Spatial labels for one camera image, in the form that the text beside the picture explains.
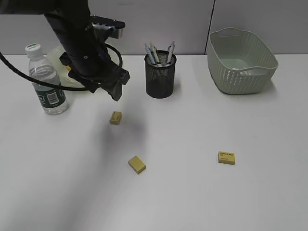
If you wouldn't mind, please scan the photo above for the clear water bottle green label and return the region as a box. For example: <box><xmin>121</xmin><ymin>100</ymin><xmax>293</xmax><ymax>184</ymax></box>
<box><xmin>25</xmin><ymin>43</ymin><xmax>69</xmax><ymax>115</ymax></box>

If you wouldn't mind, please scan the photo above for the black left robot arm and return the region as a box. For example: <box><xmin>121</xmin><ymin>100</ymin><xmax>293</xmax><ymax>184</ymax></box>
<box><xmin>0</xmin><ymin>0</ymin><xmax>130</xmax><ymax>101</ymax></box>

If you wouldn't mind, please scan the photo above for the blue clear retractable pen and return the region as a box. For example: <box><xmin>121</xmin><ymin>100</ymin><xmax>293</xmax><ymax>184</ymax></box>
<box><xmin>144</xmin><ymin>43</ymin><xmax>156</xmax><ymax>65</ymax></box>

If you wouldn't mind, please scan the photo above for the white waste paper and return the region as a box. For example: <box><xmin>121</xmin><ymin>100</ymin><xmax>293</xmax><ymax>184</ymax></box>
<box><xmin>232</xmin><ymin>68</ymin><xmax>263</xmax><ymax>76</ymax></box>

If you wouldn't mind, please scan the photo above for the grey white retractable pen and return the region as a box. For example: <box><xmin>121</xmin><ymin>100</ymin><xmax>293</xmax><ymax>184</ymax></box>
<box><xmin>166</xmin><ymin>41</ymin><xmax>175</xmax><ymax>66</ymax></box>

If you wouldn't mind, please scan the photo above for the pale green plastic basket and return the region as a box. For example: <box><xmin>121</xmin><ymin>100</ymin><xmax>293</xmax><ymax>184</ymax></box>
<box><xmin>207</xmin><ymin>27</ymin><xmax>278</xmax><ymax>95</ymax></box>

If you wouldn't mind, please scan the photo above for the cream green retractable pen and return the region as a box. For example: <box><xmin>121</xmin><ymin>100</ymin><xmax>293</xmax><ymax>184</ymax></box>
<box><xmin>150</xmin><ymin>43</ymin><xmax>161</xmax><ymax>66</ymax></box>

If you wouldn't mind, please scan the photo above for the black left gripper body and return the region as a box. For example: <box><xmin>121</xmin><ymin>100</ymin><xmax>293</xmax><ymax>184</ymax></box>
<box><xmin>44</xmin><ymin>12</ymin><xmax>130</xmax><ymax>91</ymax></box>

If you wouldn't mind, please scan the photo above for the black mesh pen holder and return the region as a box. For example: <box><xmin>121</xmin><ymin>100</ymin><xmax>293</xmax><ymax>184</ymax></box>
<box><xmin>144</xmin><ymin>50</ymin><xmax>177</xmax><ymax>99</ymax></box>

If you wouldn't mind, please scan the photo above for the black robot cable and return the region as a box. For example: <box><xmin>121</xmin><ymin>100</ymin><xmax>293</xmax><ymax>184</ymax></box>
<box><xmin>0</xmin><ymin>43</ymin><xmax>124</xmax><ymax>91</ymax></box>

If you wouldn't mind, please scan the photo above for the yellow eraser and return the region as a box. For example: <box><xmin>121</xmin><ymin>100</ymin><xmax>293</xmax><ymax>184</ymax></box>
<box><xmin>128</xmin><ymin>156</ymin><xmax>146</xmax><ymax>174</ymax></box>
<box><xmin>218</xmin><ymin>151</ymin><xmax>235</xmax><ymax>165</ymax></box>
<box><xmin>109</xmin><ymin>111</ymin><xmax>122</xmax><ymax>125</ymax></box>

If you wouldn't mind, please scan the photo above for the pale green wavy glass plate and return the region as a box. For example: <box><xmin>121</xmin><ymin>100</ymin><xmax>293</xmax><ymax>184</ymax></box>
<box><xmin>46</xmin><ymin>45</ymin><xmax>84</xmax><ymax>88</ymax></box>

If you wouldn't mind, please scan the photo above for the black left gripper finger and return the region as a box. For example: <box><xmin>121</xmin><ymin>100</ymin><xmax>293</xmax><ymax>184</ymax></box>
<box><xmin>102</xmin><ymin>81</ymin><xmax>122</xmax><ymax>102</ymax></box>

